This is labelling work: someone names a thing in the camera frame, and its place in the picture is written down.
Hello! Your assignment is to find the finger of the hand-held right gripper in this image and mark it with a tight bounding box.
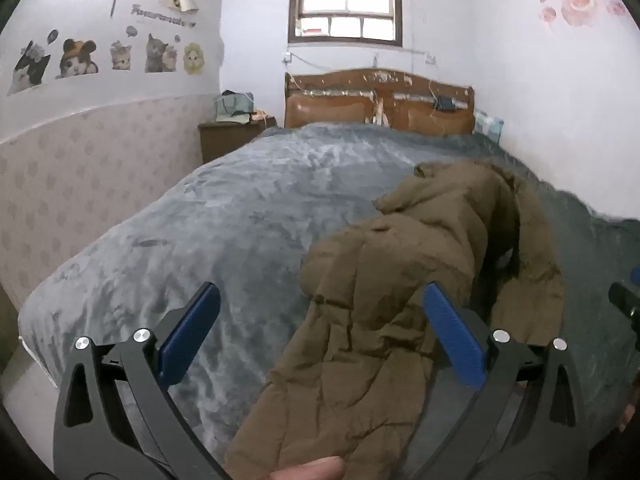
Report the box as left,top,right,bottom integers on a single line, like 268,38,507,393
608,282,640,322

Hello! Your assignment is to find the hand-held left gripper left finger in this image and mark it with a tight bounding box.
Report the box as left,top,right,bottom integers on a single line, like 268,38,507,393
53,282,227,480

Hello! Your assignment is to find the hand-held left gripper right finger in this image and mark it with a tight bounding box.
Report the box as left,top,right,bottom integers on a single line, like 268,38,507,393
414,282,589,480

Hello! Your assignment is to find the brown padded jacket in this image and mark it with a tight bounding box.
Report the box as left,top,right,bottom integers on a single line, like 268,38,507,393
223,160,566,480

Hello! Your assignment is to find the person's left hand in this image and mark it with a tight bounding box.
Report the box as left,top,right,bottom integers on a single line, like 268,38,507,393
269,455,347,480

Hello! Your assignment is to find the grey blanket bed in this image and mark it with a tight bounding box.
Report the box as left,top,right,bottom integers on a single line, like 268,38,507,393
17,121,640,461

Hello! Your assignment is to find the wooden nightstand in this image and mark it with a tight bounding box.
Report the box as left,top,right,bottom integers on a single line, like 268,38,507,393
198,116,277,164

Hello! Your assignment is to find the checked pillow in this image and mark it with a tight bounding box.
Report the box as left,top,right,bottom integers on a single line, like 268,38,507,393
472,109,505,144

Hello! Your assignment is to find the green cloth pile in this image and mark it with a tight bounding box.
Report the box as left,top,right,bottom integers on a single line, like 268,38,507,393
214,90,256,124

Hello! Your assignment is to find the wooden bed headboard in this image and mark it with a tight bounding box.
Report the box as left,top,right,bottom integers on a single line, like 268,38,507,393
284,68,476,137

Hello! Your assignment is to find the yellow flower cat sticker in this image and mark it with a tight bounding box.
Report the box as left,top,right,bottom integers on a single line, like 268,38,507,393
182,42,206,76

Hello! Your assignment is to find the grey cats sticker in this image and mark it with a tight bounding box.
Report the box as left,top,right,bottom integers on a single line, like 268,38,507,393
144,33,179,74

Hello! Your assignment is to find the small kitten sticker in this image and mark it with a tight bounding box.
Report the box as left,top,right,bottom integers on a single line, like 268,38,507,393
109,40,134,71

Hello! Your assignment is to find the calico cat sticker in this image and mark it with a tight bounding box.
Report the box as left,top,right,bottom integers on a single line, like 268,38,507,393
55,38,100,80

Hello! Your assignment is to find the black and white cat sticker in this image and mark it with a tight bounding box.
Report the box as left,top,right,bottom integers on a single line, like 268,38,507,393
7,40,51,97

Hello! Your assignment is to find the wooden framed window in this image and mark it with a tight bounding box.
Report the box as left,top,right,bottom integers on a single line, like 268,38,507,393
288,0,404,47

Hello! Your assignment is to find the lettering wall sticker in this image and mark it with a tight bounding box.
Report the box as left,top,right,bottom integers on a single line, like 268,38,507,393
130,4,197,29

